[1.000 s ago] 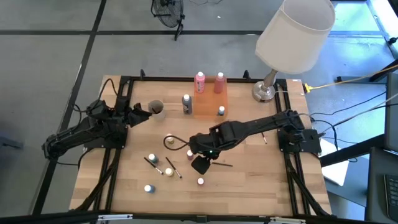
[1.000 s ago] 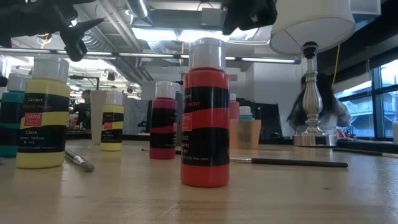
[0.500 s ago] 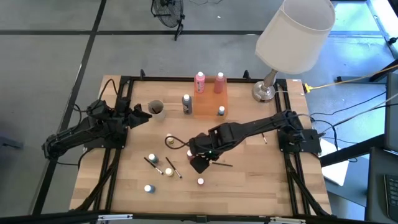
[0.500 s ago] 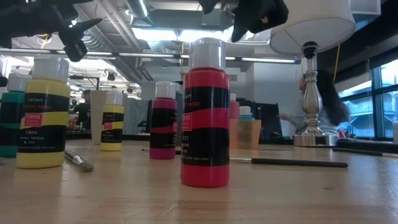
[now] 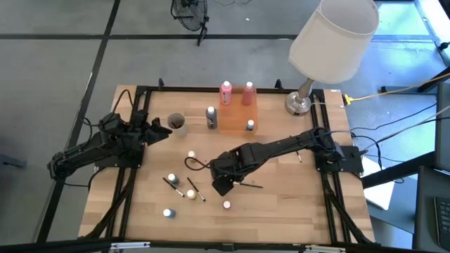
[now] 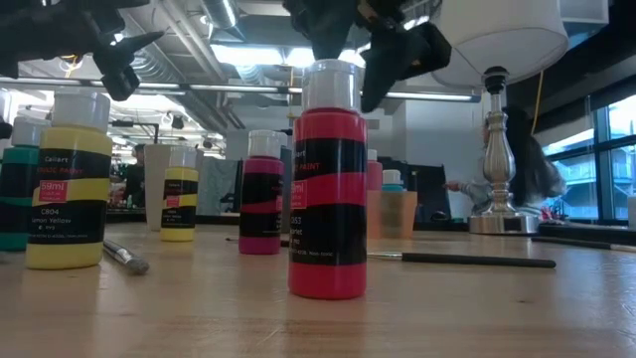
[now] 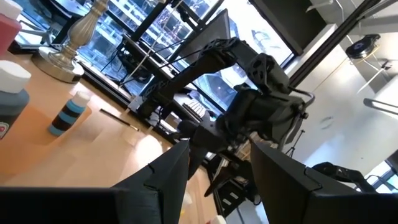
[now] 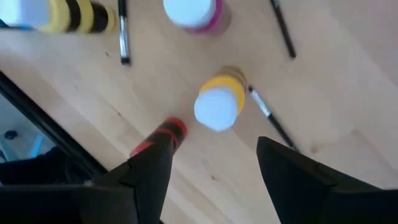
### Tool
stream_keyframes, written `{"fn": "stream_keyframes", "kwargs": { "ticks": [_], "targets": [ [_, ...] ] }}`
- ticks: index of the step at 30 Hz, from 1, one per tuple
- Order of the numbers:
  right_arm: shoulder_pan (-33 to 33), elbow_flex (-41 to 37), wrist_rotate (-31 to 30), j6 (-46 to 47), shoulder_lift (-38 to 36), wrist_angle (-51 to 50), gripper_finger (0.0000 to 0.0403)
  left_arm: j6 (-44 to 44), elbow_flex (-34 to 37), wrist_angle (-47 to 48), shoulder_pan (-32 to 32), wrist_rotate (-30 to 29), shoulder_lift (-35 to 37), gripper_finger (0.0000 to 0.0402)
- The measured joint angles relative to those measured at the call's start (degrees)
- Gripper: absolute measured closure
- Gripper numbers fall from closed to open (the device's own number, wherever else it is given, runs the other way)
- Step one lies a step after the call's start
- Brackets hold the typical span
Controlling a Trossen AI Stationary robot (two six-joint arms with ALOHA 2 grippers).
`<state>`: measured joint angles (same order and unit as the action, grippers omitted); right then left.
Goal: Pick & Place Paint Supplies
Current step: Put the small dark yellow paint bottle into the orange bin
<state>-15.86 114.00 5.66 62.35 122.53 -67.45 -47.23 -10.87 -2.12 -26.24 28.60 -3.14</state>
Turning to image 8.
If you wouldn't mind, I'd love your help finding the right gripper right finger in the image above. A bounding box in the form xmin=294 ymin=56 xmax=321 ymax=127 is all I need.
xmin=257 ymin=136 xmax=340 ymax=224

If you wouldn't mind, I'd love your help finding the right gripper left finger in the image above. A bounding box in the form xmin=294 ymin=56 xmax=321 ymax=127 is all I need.
xmin=93 ymin=136 xmax=174 ymax=224

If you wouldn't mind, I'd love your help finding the yellow paint bottle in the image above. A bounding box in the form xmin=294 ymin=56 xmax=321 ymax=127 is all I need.
xmin=0 ymin=0 xmax=116 ymax=34
xmin=193 ymin=66 xmax=248 ymax=133

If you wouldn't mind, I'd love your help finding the red paint bottle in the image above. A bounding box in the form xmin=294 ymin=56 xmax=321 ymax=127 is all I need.
xmin=129 ymin=116 xmax=188 ymax=158

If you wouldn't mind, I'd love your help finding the black paint brush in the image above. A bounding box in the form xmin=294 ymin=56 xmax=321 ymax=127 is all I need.
xmin=117 ymin=0 xmax=131 ymax=66
xmin=248 ymin=86 xmax=299 ymax=152
xmin=269 ymin=0 xmax=297 ymax=60

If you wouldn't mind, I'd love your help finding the magenta paint bottle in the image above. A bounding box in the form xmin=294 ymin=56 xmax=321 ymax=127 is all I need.
xmin=162 ymin=0 xmax=233 ymax=35

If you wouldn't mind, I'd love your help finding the white office chair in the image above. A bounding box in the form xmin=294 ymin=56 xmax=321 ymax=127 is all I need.
xmin=0 ymin=129 xmax=44 ymax=159

